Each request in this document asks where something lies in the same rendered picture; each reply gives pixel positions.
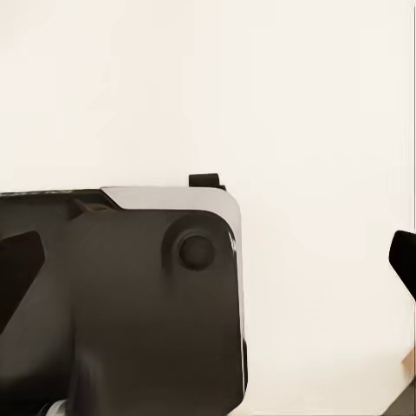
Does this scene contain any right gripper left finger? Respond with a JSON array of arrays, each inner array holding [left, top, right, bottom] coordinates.
[[0, 231, 45, 335]]

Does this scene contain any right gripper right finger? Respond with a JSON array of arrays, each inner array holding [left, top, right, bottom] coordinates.
[[388, 230, 416, 301]]

